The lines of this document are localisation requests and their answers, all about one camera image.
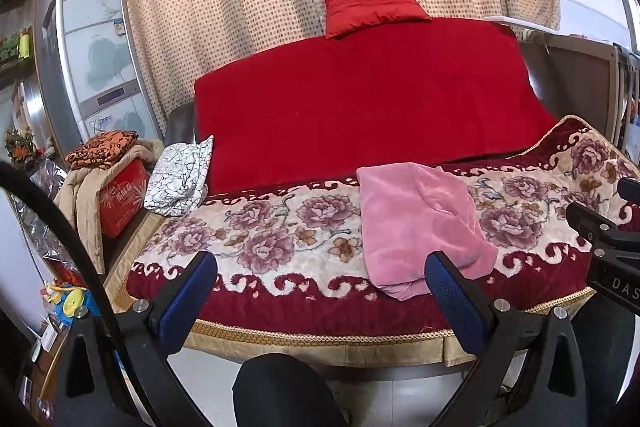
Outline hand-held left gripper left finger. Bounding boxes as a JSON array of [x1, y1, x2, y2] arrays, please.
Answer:
[[65, 251, 218, 427]]

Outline pink fleece jacket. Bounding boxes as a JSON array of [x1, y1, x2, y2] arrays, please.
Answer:
[[356, 163, 498, 301]]

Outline white board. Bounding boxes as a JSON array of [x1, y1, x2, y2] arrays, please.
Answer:
[[482, 14, 561, 32]]

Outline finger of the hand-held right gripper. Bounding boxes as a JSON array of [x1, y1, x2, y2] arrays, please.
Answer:
[[565, 201, 640, 258], [617, 177, 640, 204]]

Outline dotted beige curtain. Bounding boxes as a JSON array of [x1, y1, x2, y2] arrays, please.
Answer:
[[90, 0, 561, 142]]

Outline person's leg in dark trousers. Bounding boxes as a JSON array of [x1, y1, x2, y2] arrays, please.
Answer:
[[232, 353, 346, 427], [570, 302, 640, 427]]

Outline orange black patterned cloth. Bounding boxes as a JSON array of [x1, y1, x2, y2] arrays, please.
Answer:
[[65, 131, 140, 170]]

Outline yellow blue toy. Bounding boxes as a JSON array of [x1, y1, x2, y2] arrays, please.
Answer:
[[42, 279, 101, 318]]

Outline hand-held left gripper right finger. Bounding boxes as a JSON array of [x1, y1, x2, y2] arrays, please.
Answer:
[[424, 251, 588, 427]]

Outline black cable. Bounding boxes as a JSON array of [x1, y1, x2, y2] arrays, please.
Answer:
[[0, 161, 131, 427]]

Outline silver foil sheet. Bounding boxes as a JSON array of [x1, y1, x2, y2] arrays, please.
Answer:
[[10, 157, 86, 268]]

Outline silver refrigerator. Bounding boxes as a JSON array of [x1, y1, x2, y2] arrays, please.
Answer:
[[42, 0, 166, 152]]

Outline plant with orange flowers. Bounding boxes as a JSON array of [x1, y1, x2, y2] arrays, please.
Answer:
[[5, 127, 38, 168]]

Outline red sofa cover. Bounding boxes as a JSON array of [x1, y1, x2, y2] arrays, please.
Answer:
[[194, 18, 558, 198]]

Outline brown wooden crib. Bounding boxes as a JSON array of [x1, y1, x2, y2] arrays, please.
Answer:
[[520, 29, 640, 158]]

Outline red pillow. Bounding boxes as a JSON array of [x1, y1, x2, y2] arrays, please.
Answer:
[[321, 0, 432, 40]]

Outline red cardboard box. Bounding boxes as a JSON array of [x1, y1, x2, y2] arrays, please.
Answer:
[[97, 159, 151, 239]]

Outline white black patterned cloth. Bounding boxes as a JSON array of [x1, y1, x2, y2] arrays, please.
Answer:
[[144, 135, 215, 216]]

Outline floral blanket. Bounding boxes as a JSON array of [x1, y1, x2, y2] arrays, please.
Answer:
[[107, 117, 640, 368]]

